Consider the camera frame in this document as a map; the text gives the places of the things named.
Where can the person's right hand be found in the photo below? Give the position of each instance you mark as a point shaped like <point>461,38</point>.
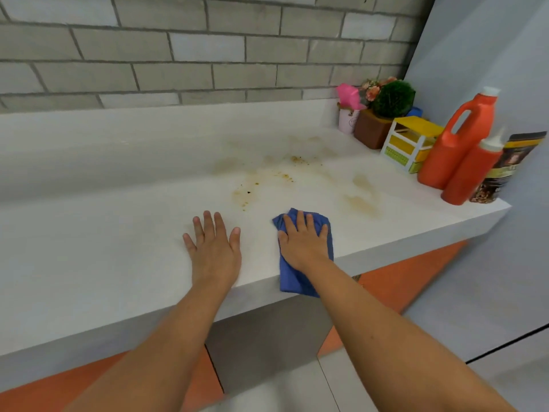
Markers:
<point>302,246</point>

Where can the person's left hand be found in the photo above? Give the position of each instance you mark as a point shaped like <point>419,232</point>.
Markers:
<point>214,253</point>

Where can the blue cloth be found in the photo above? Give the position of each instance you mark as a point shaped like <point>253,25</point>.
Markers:
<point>291,281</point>

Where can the yellow mini drawer organizer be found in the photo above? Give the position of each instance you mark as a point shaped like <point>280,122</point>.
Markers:
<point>407,143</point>

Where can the green plant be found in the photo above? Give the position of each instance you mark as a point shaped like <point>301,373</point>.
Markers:
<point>394,98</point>

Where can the clear jar with blue lid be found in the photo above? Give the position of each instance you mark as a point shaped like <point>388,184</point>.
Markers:
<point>415,111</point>

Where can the orange plastic jug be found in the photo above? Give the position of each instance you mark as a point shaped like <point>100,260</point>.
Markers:
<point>454,145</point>

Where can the red squeeze bottle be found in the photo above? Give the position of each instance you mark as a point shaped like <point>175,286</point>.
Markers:
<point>472,175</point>

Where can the black coffee granules pouch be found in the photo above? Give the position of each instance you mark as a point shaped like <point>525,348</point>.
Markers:
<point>506,171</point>

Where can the person's left forearm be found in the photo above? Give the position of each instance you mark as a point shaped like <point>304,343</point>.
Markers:
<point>150,356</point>

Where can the person's right forearm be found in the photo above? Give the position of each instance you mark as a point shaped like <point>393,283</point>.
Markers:
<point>407,347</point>

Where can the white countertop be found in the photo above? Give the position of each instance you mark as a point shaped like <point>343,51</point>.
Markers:
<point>107,231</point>

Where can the orange cabinet front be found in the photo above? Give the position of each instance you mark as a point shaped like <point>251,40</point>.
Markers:
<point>386,283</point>

